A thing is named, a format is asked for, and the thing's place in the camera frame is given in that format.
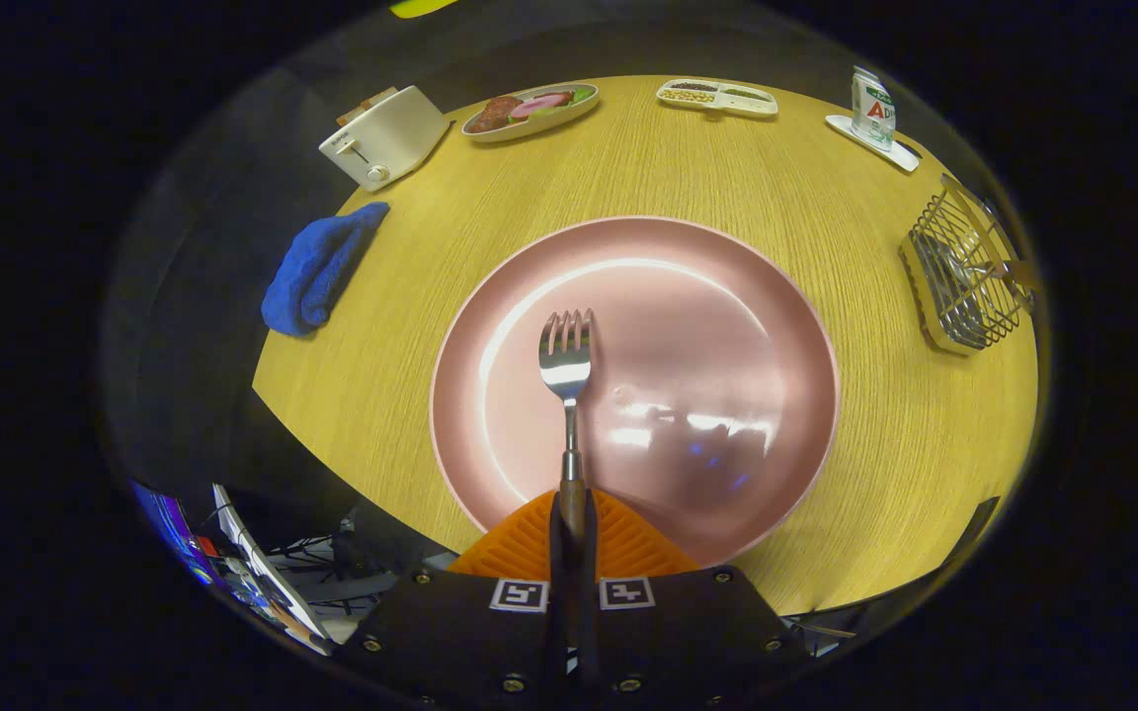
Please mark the white divided snack dish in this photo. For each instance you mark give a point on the white divided snack dish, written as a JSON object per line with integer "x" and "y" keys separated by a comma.
{"x": 722, "y": 105}

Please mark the green lettuce leaf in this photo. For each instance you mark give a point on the green lettuce leaf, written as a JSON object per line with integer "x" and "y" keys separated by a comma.
{"x": 582, "y": 95}

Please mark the grey oval food plate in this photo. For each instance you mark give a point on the grey oval food plate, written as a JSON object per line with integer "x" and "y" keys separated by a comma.
{"x": 529, "y": 126}

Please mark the cream white toaster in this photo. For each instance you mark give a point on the cream white toaster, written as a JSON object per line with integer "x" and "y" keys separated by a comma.
{"x": 391, "y": 138}

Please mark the white drink bottle green label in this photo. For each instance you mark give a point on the white drink bottle green label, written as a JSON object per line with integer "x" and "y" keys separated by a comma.
{"x": 872, "y": 114}

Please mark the blue folded cloth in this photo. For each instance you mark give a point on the blue folded cloth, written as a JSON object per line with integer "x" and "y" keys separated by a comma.
{"x": 317, "y": 272}

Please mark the white square coaster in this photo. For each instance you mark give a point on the white square coaster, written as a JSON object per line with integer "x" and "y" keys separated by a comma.
{"x": 900, "y": 158}

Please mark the tilted white-edged display screen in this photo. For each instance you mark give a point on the tilted white-edged display screen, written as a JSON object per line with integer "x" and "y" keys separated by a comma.
{"x": 268, "y": 573}

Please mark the colourful computer monitor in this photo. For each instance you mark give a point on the colourful computer monitor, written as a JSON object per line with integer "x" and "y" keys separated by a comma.
{"x": 172, "y": 528}

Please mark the black tripod stand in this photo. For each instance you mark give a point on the black tripod stand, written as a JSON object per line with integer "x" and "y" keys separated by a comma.
{"x": 347, "y": 541}

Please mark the pile of dark beans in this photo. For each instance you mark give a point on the pile of dark beans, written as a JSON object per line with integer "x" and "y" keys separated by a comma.
{"x": 697, "y": 87}

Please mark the black backdrop cloth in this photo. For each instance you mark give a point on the black backdrop cloth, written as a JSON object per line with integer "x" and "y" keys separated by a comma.
{"x": 213, "y": 247}

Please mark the pile of yellow beans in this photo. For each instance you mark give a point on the pile of yellow beans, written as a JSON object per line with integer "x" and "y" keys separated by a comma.
{"x": 688, "y": 97}

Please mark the pile of green beans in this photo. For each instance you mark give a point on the pile of green beans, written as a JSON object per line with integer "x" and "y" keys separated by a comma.
{"x": 745, "y": 94}

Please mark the black table edge clamp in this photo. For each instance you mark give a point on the black table edge clamp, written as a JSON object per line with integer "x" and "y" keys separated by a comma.
{"x": 972, "y": 531}

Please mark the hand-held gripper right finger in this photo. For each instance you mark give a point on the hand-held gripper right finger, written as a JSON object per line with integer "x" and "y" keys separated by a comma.
{"x": 688, "y": 632}

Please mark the pink ham slice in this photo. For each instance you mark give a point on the pink ham slice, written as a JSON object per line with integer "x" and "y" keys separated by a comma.
{"x": 532, "y": 106}

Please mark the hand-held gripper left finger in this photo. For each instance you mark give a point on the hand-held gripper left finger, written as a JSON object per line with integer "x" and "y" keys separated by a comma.
{"x": 470, "y": 632}

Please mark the brown toast slice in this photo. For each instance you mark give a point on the brown toast slice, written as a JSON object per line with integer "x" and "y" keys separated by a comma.
{"x": 356, "y": 112}
{"x": 381, "y": 96}

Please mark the reddish brown sausage piece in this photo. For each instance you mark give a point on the reddish brown sausage piece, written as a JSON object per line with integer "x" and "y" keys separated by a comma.
{"x": 559, "y": 97}

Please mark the pink round plate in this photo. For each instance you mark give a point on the pink round plate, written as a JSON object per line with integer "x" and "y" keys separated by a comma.
{"x": 688, "y": 326}

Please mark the brown meat patty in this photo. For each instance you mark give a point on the brown meat patty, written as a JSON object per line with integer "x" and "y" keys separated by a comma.
{"x": 495, "y": 114}

